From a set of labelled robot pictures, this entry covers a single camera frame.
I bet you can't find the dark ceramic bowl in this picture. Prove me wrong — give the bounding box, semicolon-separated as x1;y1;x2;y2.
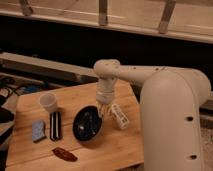
72;106;102;141

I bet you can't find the blue sponge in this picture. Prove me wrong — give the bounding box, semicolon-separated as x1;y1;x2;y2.
32;120;46;142

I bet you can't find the brown leather pouch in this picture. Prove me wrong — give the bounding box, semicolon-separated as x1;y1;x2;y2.
52;147;78;162

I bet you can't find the metal rail post right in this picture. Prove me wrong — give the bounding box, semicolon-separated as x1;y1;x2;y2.
158;0;176;34

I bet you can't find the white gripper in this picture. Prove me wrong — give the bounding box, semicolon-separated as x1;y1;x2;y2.
96;79;116;118

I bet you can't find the wooden table board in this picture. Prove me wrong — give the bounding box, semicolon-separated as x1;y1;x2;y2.
5;81;143;171

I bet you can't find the translucent plastic cup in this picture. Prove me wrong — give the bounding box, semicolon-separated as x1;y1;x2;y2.
39;92;58;113

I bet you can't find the black cables bundle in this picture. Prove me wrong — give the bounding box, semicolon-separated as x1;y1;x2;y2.
0;76;21;171

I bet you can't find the metal rail post middle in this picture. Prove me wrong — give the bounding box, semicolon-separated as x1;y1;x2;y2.
99;0;108;26

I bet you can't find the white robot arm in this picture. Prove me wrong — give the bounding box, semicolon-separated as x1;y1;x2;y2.
94;59;211;171

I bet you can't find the metal rail post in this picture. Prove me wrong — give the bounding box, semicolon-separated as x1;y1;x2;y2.
99;0;108;26
158;0;176;34

